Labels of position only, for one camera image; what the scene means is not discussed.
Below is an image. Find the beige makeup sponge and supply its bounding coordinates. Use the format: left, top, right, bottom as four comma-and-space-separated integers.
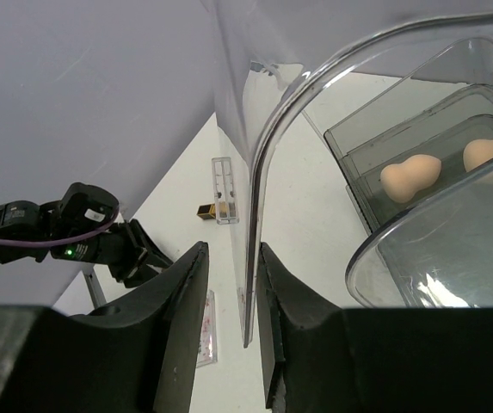
380, 154, 441, 203
463, 139, 493, 172

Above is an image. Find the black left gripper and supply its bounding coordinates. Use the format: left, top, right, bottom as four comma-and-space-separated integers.
40, 182, 173, 288

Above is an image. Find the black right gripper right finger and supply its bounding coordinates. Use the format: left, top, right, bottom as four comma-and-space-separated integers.
256, 244, 493, 412

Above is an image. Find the clear nail sticker case left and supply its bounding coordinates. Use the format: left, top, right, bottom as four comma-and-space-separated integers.
196, 290, 218, 368

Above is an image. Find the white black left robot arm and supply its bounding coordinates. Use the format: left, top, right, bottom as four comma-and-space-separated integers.
0, 182, 173, 288

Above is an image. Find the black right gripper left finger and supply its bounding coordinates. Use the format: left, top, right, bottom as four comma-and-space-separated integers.
0, 242, 209, 412

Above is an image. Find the clear acrylic makeup organizer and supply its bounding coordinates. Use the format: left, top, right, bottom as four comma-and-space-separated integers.
208, 1, 493, 345

